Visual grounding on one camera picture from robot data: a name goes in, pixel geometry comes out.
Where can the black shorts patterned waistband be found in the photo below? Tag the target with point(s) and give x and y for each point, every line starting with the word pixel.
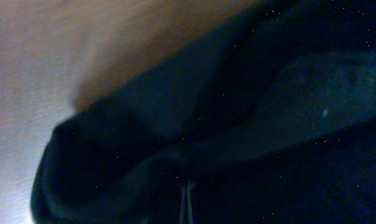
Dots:
pixel 272 116

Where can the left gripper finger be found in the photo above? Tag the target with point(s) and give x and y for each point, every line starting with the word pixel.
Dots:
pixel 190 186
pixel 183 203

